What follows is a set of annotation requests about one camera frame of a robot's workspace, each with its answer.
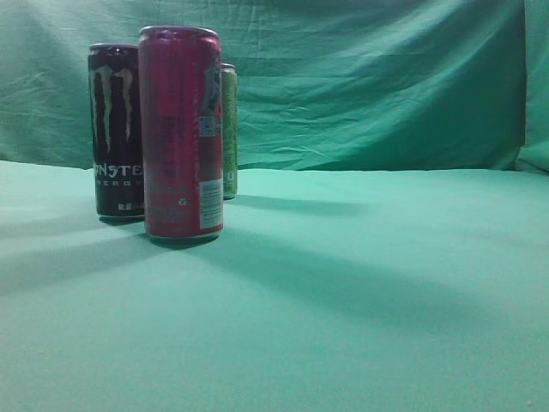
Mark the lime green drink can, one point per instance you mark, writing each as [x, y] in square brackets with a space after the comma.
[229, 87]

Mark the pink energy drink can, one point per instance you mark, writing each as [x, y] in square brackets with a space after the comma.
[180, 89]

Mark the green cloth backdrop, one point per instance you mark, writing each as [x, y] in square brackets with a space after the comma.
[387, 249]

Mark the black Monster energy can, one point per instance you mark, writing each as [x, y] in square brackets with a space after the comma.
[114, 94]

